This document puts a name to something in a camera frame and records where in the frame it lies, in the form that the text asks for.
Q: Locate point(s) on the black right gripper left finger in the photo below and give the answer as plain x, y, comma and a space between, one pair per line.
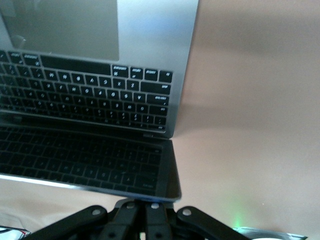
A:
125, 225

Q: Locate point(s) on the grey laptop with black keyboard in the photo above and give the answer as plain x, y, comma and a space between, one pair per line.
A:
87, 100

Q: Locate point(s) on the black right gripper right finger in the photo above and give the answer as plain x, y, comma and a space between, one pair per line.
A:
162, 225

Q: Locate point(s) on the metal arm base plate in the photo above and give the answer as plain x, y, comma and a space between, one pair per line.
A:
275, 235

